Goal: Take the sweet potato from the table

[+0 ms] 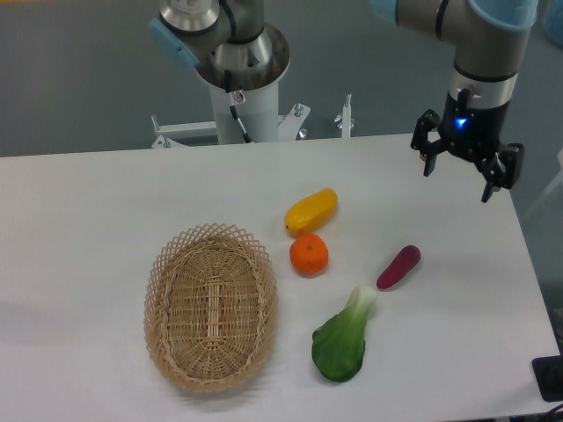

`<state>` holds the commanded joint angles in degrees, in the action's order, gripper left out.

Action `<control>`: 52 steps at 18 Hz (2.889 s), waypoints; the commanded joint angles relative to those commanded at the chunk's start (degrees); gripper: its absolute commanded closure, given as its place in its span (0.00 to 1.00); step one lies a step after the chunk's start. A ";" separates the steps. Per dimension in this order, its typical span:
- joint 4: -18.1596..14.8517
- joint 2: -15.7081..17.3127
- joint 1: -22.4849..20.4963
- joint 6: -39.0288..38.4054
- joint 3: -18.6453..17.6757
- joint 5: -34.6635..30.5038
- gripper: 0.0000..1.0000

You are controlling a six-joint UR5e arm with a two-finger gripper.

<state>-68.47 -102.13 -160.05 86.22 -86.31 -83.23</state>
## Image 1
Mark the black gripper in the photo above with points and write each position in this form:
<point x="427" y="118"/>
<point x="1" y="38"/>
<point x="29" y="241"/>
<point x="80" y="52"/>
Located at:
<point x="473" y="135"/>

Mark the purple sweet potato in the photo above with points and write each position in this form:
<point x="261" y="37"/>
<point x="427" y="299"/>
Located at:
<point x="403" y="263"/>

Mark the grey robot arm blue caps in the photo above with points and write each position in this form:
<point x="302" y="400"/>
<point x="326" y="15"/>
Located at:
<point x="490" y="38"/>

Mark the yellow mango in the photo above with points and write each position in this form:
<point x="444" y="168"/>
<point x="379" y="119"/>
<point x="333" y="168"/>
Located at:
<point x="311" y="212"/>

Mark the light blue object top right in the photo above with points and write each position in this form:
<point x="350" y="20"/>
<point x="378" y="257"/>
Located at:
<point x="552" y="22"/>

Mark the orange tangerine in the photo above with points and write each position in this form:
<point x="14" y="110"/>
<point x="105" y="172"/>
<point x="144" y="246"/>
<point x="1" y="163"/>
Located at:
<point x="309" y="255"/>

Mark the green bok choy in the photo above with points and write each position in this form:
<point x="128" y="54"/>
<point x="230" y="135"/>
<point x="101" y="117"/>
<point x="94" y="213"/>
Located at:
<point x="338" y="345"/>

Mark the black device at table edge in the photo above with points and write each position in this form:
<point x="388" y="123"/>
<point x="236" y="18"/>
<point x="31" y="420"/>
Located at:
<point x="548" y="374"/>

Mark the woven wicker basket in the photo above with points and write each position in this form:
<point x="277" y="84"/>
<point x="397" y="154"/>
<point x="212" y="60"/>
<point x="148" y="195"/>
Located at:
<point x="210" y="309"/>

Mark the white metal base frame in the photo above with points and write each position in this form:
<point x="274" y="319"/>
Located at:
<point x="290" y="127"/>

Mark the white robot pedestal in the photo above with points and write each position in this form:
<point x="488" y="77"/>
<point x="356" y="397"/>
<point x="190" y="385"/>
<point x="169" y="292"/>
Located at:
<point x="243" y="84"/>

